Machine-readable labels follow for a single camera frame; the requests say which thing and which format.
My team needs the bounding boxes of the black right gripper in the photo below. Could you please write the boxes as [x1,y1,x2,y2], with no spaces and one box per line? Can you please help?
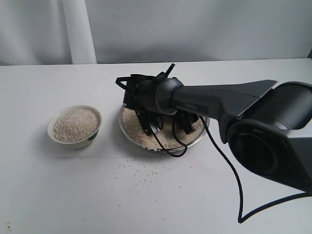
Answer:
[122,74,199,136]

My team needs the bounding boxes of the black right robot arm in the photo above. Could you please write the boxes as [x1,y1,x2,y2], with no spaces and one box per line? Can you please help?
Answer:
[116,73,312,193]

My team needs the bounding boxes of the rice in steel tray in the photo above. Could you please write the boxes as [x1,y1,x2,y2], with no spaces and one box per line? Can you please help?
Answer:
[121,108,207,150]

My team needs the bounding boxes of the spilled rice grains on table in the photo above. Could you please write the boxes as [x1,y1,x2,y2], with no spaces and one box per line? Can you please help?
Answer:
[105,158,189,208]

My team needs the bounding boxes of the rice in white bowl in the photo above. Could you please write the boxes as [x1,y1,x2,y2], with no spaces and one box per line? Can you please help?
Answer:
[53,109,99,143]

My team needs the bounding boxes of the white ceramic bowl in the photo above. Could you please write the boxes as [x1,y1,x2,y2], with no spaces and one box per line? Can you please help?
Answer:
[47,105,102,149]

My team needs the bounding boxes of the round steel tray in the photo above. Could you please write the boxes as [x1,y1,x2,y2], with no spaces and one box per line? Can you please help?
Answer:
[118,106,211,153]

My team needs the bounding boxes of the white backdrop curtain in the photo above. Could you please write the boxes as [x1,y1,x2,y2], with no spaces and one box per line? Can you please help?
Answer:
[0,0,312,65]

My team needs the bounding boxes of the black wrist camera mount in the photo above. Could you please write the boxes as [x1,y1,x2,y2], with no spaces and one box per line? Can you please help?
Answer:
[157,63,175,80]

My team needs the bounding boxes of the black cable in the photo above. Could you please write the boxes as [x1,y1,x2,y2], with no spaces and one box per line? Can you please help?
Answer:
[114,76,312,224]

